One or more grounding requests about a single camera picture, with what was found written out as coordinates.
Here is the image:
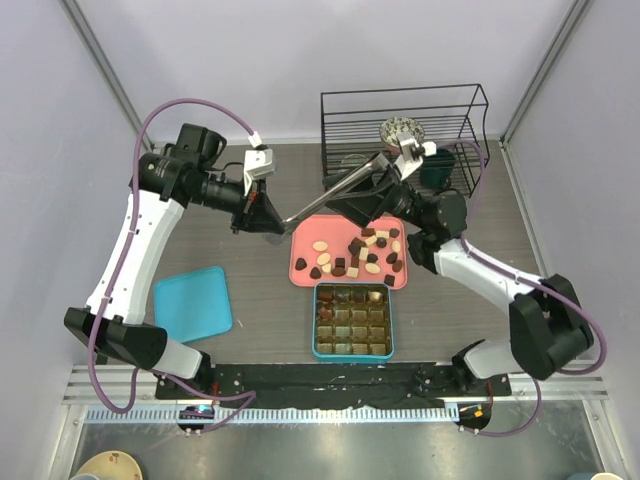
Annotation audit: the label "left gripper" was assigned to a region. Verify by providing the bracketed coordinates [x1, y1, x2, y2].
[191, 172, 286, 235]

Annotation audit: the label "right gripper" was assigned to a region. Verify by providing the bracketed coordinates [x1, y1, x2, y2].
[322, 151, 428, 231]

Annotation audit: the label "stainless steel tongs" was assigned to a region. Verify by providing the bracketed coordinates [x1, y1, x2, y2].
[263, 153, 390, 245]

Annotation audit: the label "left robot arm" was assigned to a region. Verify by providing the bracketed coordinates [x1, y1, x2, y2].
[64, 124, 284, 399]

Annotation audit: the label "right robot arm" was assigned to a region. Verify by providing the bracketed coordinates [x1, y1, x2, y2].
[327, 174, 607, 395]

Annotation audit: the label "gold plastic chocolate insert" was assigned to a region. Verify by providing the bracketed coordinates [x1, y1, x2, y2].
[316, 284, 391, 357]

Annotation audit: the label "blue chocolate tin box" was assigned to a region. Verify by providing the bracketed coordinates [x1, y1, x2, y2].
[311, 281, 396, 362]

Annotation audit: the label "striped ceramic cup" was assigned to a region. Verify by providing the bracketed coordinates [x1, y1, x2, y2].
[339, 154, 369, 173]

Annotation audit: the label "pink tray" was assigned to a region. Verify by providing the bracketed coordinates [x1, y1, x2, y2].
[289, 214, 408, 290]

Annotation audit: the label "dark green mug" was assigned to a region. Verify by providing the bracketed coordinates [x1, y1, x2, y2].
[419, 149, 456, 190]

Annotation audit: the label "patterned ceramic bowl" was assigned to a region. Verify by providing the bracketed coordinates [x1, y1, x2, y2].
[379, 116, 425, 152]

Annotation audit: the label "blue tin lid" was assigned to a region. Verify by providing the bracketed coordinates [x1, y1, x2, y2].
[153, 266, 233, 344]

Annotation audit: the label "beige plate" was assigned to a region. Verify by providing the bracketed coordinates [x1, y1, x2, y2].
[72, 450, 144, 480]

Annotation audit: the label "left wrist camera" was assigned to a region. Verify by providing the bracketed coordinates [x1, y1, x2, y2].
[243, 145, 276, 196]

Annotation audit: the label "black wire rack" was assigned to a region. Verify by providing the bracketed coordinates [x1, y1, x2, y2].
[320, 83, 490, 196]

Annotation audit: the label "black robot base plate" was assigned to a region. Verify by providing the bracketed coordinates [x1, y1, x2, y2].
[154, 362, 512, 409]

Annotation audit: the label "white cable duct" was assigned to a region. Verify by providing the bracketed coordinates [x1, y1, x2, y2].
[84, 403, 459, 425]

